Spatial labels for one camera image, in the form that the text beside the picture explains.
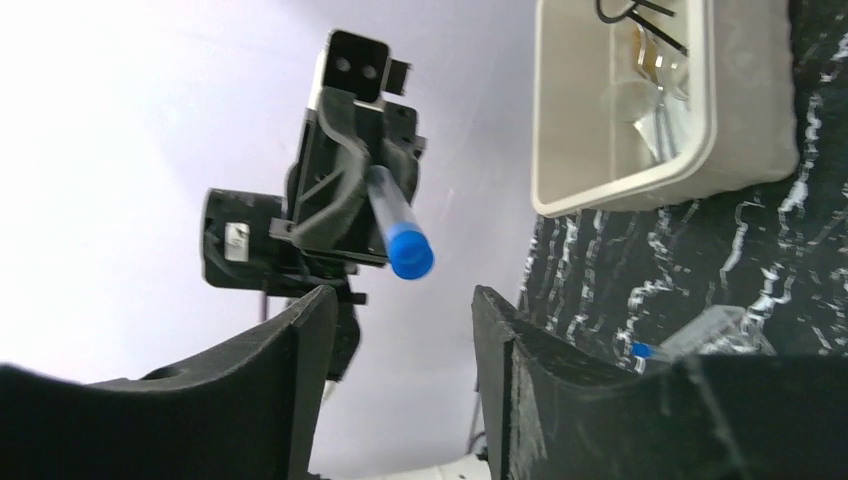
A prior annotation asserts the clear plastic funnel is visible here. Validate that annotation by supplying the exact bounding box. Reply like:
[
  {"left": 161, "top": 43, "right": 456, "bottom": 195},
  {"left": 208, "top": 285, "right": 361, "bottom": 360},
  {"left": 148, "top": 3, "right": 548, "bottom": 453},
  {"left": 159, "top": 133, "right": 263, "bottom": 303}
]
[{"left": 601, "top": 70, "right": 691, "bottom": 165}]

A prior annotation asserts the black wire ring stand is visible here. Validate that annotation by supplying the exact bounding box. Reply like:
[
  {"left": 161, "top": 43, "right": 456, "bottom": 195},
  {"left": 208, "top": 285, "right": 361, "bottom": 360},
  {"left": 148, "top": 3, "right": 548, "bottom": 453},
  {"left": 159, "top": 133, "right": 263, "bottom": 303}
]
[{"left": 594, "top": 0, "right": 689, "bottom": 57}]

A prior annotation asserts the beige plastic bin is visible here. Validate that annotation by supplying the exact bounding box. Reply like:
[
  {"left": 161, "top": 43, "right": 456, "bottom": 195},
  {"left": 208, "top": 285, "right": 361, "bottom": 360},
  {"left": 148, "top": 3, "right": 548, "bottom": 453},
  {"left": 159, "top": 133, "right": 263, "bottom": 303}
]
[{"left": 531, "top": 1, "right": 799, "bottom": 217}]

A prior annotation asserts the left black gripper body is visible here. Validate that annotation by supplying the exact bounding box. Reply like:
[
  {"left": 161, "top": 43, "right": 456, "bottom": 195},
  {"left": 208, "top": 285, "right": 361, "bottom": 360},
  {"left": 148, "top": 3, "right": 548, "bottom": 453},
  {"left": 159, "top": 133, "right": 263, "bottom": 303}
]
[{"left": 280, "top": 87, "right": 426, "bottom": 266}]

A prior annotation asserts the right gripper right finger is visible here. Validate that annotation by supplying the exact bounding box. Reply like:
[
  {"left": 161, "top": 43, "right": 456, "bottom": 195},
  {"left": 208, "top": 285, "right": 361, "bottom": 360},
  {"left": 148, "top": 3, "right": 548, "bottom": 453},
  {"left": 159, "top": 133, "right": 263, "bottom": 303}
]
[{"left": 472, "top": 286, "right": 847, "bottom": 479}]

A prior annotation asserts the blue capped plastic tube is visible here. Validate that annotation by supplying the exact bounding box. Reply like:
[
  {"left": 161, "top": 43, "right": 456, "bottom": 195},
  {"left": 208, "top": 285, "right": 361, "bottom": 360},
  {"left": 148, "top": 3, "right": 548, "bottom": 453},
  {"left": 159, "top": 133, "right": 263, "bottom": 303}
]
[{"left": 631, "top": 342, "right": 656, "bottom": 360}]

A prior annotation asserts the clear well plate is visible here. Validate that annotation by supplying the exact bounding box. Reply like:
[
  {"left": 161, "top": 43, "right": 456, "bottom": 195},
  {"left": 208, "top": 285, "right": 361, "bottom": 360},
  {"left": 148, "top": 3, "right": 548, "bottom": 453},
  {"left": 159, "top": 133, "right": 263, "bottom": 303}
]
[{"left": 643, "top": 305, "right": 776, "bottom": 362}]

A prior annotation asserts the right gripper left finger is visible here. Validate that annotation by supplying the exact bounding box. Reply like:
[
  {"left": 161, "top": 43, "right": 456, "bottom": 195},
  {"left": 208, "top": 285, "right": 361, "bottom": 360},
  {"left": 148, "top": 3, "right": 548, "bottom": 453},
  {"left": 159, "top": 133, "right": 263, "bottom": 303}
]
[{"left": 1, "top": 287, "right": 337, "bottom": 479}]

